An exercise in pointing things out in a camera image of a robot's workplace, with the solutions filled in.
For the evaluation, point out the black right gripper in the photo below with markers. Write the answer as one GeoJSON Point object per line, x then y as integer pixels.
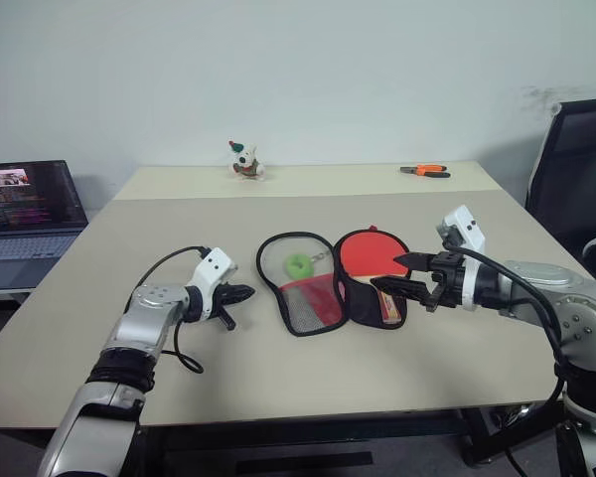
{"type": "Point", "coordinates": [450, 280]}

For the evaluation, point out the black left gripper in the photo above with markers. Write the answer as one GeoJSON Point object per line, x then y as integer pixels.
{"type": "Point", "coordinates": [227, 314]}

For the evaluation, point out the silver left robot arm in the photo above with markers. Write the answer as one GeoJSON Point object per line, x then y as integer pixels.
{"type": "Point", "coordinates": [144, 310]}

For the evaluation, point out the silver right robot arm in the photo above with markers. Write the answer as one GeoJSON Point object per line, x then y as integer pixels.
{"type": "Point", "coordinates": [573, 308]}

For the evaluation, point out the red table tennis paddle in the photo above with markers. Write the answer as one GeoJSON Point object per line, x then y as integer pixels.
{"type": "Point", "coordinates": [365, 253]}

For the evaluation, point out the black mesh paddle case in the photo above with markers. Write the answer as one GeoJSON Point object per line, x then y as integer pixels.
{"type": "Point", "coordinates": [298, 308]}

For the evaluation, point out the orange black pliers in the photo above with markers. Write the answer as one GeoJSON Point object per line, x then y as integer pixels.
{"type": "Point", "coordinates": [429, 170]}

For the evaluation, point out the white plush dog toy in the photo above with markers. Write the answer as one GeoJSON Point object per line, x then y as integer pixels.
{"type": "Point", "coordinates": [246, 161]}

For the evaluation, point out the black mesh office chair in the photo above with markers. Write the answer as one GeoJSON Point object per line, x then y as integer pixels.
{"type": "Point", "coordinates": [578, 164]}

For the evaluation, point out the grey open laptop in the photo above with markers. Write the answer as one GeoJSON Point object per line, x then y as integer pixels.
{"type": "Point", "coordinates": [25, 208]}

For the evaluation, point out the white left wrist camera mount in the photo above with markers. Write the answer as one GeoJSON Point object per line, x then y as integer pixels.
{"type": "Point", "coordinates": [213, 266]}

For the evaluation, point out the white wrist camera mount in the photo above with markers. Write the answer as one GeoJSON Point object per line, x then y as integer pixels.
{"type": "Point", "coordinates": [213, 266]}
{"type": "Point", "coordinates": [464, 226]}

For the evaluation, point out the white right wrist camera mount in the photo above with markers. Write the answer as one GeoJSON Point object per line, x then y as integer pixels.
{"type": "Point", "coordinates": [464, 226]}

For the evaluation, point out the black table frame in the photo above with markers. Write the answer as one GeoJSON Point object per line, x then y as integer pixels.
{"type": "Point", "coordinates": [303, 437]}

